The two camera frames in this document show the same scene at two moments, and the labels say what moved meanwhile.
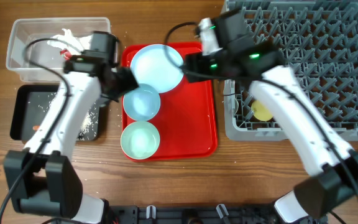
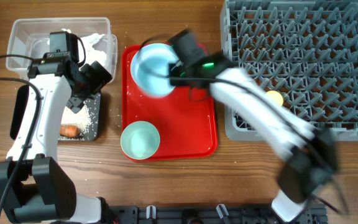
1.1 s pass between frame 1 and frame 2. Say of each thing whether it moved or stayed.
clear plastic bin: stayed
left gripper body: moved
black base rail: stayed
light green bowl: stayed
